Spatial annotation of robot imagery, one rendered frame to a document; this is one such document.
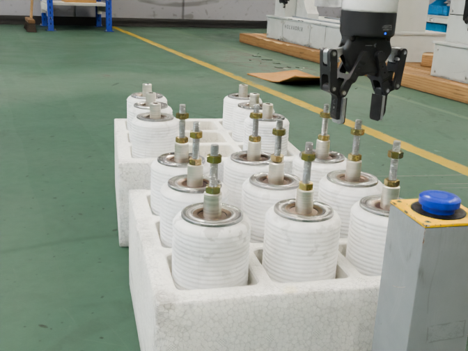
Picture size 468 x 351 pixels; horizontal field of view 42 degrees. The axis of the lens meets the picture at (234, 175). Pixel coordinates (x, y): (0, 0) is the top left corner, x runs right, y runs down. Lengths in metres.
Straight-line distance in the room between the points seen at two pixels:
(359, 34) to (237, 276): 0.36
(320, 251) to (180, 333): 0.19
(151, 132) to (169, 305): 0.58
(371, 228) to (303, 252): 0.10
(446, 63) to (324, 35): 1.27
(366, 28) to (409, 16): 3.25
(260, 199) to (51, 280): 0.46
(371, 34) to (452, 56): 2.60
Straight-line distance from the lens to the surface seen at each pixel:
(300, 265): 0.76
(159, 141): 1.23
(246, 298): 0.72
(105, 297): 1.09
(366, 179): 0.93
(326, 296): 0.75
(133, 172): 1.21
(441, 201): 0.63
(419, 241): 0.61
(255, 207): 0.85
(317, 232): 0.74
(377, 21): 0.85
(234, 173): 0.96
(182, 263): 0.73
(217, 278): 0.73
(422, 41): 4.17
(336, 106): 0.87
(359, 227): 0.80
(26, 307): 1.08
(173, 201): 0.83
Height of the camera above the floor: 0.52
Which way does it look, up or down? 18 degrees down
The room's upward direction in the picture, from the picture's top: 3 degrees clockwise
